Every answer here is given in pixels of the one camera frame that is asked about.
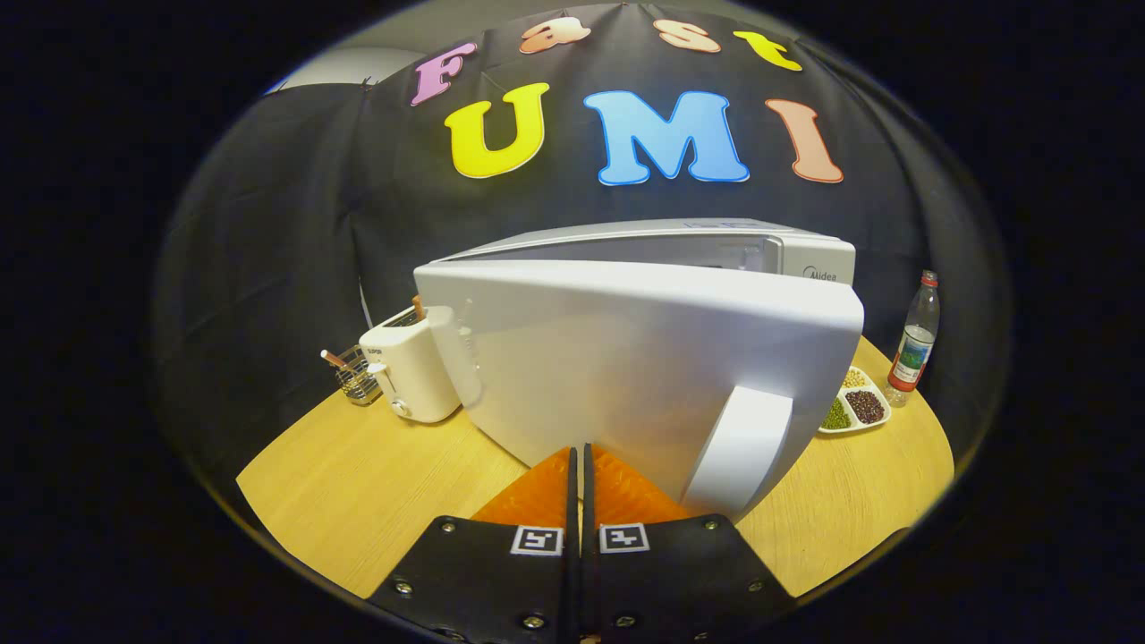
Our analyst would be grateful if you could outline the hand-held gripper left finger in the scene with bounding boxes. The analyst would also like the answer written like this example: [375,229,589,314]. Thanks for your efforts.
[367,445,581,644]

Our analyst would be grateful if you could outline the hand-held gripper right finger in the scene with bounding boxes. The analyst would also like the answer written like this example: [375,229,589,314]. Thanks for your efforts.
[581,442,797,643]

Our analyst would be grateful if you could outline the white toaster oven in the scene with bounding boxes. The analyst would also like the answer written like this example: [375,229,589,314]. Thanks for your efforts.
[413,217,866,524]

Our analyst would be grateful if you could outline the cream pop-up toaster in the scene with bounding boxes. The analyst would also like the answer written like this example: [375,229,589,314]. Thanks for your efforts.
[359,304,462,424]

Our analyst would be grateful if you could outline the white divided dish of beans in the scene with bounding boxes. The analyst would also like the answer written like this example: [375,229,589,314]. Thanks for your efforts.
[818,365,893,436]

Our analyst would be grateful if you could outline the clear plastic bottle red cap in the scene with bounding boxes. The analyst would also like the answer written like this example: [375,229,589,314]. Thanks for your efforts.
[886,270,941,408]

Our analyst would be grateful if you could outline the black backdrop cloth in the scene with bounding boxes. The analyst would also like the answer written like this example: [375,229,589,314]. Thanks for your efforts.
[152,0,1012,538]

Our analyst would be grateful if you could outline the wire mesh basket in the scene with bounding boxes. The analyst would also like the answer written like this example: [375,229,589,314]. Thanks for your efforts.
[333,344,384,407]

